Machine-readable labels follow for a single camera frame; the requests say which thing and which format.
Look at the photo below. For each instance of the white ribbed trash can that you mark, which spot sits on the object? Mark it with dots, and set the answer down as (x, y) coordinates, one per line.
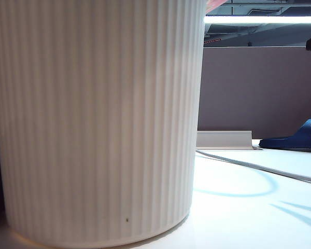
(98, 124)

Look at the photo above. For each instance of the grey-brown desk divider panel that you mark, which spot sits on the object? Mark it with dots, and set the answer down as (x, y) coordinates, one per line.
(248, 88)

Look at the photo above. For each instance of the dark blue slipper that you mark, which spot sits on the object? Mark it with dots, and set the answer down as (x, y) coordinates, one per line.
(298, 137)

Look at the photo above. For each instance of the white ceiling light strip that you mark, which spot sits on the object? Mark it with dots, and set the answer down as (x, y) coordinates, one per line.
(261, 19)

